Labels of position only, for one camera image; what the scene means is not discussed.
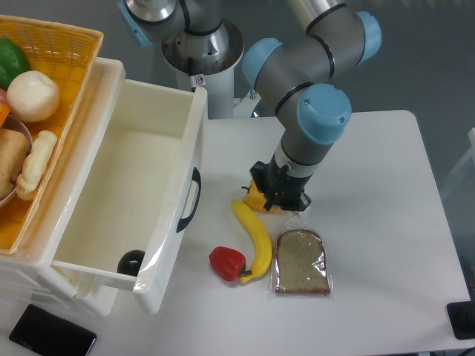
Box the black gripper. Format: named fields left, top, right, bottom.
left=250, top=157, right=311, bottom=212

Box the white drawer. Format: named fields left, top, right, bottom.
left=54, top=80, right=208, bottom=314

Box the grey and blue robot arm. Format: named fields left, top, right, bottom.
left=118, top=1, right=382, bottom=212

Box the white drawer cabinet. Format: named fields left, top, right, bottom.
left=1, top=58, right=125, bottom=315

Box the yellow toy bell pepper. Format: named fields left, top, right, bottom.
left=243, top=179, right=281, bottom=214

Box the yellow toy banana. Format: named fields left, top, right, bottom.
left=231, top=200, right=272, bottom=285

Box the bread slice in plastic bag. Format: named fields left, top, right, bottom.
left=272, top=212, right=333, bottom=297

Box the red toy bell pepper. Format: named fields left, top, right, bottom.
left=209, top=246, right=253, bottom=282

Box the black round object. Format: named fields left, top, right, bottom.
left=117, top=249, right=145, bottom=277

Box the black device at table edge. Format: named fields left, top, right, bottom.
left=446, top=301, right=474, bottom=340

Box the cream toy bread stick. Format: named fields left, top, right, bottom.
left=16, top=131, right=57, bottom=200

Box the yellow wicker basket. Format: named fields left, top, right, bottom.
left=1, top=15, right=103, bottom=255

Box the white toy bun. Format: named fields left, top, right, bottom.
left=7, top=70, right=60, bottom=123

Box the brown toy bread roll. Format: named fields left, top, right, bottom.
left=0, top=128, right=30, bottom=199

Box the metal bowl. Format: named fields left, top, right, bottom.
left=1, top=115, right=33, bottom=207

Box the black smartphone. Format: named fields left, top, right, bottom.
left=9, top=304, right=97, bottom=356

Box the orange toy food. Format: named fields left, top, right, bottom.
left=0, top=88, right=10, bottom=127

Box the green toy pepper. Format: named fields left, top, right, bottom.
left=0, top=37, right=31, bottom=90

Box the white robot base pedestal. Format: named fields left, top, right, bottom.
left=162, top=19, right=261, bottom=119

